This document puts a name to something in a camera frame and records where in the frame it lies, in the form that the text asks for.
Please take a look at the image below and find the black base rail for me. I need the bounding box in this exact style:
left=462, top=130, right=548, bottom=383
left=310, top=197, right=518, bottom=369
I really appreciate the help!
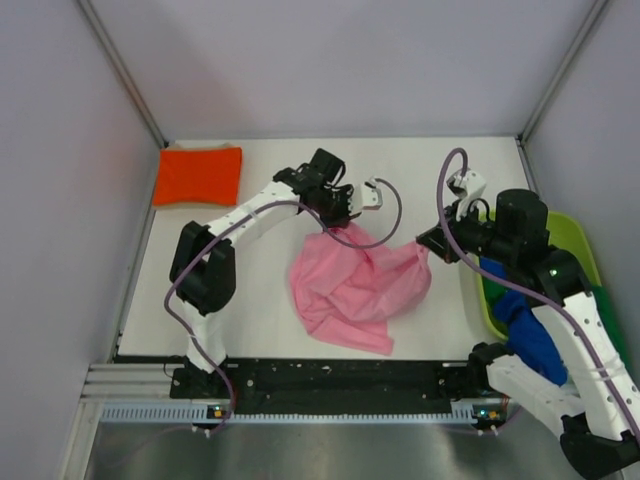
left=170, top=358, right=481, bottom=416

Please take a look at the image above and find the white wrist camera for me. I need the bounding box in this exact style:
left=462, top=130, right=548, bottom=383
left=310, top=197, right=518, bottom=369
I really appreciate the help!
left=446, top=169, right=486, bottom=221
left=349, top=177, right=383, bottom=214

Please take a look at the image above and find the green plastic basket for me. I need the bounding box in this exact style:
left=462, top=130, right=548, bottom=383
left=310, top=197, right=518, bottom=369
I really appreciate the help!
left=475, top=211, right=605, bottom=342

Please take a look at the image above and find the folded orange t shirt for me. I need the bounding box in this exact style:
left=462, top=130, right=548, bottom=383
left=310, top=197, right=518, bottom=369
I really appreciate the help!
left=152, top=147, right=243, bottom=207

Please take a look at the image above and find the left aluminium frame post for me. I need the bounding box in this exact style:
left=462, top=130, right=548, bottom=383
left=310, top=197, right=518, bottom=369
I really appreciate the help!
left=74, top=0, right=167, bottom=149

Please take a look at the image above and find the blue t shirt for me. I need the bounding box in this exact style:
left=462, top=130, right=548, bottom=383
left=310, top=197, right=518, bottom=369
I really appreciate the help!
left=482, top=277, right=568, bottom=386

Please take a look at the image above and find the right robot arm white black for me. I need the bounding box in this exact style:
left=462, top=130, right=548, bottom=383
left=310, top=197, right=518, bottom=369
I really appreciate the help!
left=417, top=189, right=639, bottom=479

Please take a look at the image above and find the aluminium frame post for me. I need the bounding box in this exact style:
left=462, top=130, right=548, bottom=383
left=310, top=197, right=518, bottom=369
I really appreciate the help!
left=74, top=0, right=167, bottom=149
left=518, top=0, right=614, bottom=146

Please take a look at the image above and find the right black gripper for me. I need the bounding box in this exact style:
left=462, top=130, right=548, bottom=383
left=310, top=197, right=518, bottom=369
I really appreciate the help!
left=418, top=197, right=516, bottom=264

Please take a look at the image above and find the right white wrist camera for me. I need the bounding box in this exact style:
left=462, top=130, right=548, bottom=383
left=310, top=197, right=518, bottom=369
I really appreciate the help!
left=446, top=169, right=486, bottom=221

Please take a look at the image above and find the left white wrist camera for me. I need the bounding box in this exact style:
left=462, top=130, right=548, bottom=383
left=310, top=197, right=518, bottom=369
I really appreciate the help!
left=349, top=177, right=383, bottom=214

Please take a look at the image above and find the grey slotted cable duct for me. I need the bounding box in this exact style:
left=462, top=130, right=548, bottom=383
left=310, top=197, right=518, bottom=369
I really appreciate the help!
left=99, top=398, right=501, bottom=426

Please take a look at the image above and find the green t shirt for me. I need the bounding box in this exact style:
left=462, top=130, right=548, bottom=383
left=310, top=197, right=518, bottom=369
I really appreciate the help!
left=492, top=289, right=629, bottom=364

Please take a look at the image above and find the right aluminium frame post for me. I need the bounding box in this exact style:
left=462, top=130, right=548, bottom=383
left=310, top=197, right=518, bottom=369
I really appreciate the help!
left=518, top=0, right=614, bottom=146

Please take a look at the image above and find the pink t shirt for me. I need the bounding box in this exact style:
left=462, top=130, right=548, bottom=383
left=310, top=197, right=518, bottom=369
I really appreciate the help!
left=289, top=223, right=432, bottom=356

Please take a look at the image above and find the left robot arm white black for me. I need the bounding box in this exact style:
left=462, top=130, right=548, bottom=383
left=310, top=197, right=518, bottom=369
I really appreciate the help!
left=165, top=149, right=356, bottom=397

